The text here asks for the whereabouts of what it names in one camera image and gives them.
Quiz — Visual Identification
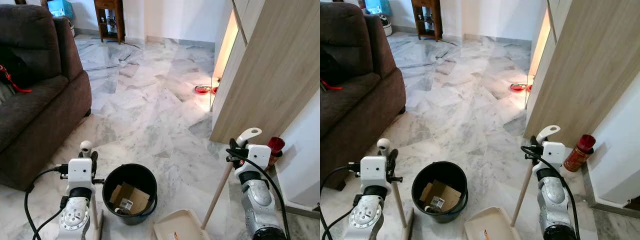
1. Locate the dark brown fabric sofa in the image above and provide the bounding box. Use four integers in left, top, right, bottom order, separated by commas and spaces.
320, 1, 407, 191
0, 4, 93, 192

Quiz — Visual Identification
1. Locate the brown cardboard piece with label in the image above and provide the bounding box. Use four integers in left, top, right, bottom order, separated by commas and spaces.
109, 182, 151, 216
419, 180, 462, 211

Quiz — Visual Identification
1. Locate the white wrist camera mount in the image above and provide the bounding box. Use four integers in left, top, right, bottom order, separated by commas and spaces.
246, 145, 272, 171
542, 141, 566, 169
67, 158, 95, 190
360, 156, 390, 188

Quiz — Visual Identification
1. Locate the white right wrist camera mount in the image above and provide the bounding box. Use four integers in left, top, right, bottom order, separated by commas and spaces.
246, 145, 272, 171
542, 141, 566, 169

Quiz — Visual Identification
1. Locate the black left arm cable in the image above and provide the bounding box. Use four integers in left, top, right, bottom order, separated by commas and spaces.
320, 164, 362, 240
24, 164, 69, 240

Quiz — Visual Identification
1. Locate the black plastic bucket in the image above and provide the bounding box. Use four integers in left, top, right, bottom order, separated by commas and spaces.
102, 163, 158, 226
411, 161, 469, 224

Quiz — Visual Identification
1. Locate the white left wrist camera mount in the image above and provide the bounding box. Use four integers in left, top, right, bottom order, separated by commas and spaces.
67, 158, 95, 190
360, 156, 390, 188

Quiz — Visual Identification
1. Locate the light wood cabinet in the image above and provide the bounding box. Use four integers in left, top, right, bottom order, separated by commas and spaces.
209, 0, 321, 146
523, 0, 640, 148

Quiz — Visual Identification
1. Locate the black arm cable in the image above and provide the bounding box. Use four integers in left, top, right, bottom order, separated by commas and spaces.
226, 148, 292, 240
521, 145, 582, 240
24, 164, 69, 240
320, 164, 362, 240

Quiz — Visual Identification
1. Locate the dark wooden side table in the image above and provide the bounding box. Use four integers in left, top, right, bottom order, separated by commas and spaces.
93, 0, 125, 45
411, 0, 444, 42

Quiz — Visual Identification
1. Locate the beige dustpan with wooden handle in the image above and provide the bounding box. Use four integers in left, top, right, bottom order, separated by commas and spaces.
152, 127, 263, 240
463, 125, 561, 240

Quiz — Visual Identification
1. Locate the red spray can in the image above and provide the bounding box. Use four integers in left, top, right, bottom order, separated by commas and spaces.
266, 137, 286, 171
563, 134, 597, 173

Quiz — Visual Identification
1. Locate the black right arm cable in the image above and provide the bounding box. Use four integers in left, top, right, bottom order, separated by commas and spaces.
521, 145, 582, 240
226, 148, 292, 240

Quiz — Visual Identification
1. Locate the blue box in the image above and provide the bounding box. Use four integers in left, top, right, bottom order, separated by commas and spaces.
364, 0, 392, 16
48, 0, 74, 19

